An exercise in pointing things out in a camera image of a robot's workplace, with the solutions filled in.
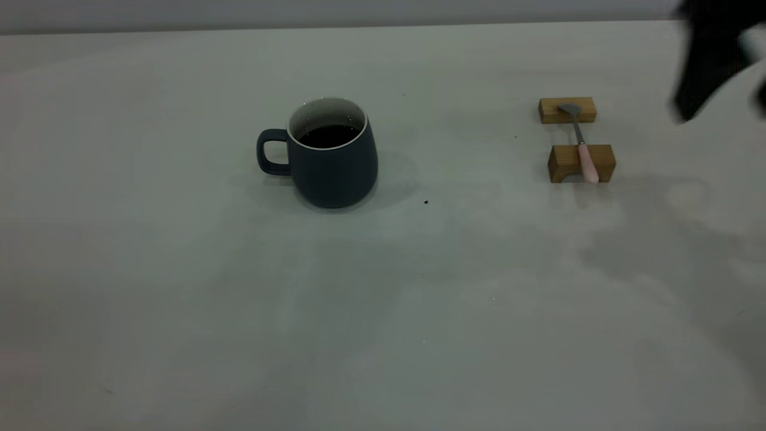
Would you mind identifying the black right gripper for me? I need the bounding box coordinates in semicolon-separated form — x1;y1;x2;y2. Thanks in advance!
669;0;766;125

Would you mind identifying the pink handled metal spoon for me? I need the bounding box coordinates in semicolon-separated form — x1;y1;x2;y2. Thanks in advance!
558;102;599;185

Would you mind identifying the dark grey ceramic mug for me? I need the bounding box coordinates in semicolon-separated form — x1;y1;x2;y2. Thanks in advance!
256;96;379;210

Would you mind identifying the rectangular wooden block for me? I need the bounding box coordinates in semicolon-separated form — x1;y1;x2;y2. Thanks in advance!
538;97;597;125

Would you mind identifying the arched wooden block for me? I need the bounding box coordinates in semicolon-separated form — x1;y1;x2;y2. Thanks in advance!
548;144;616;184

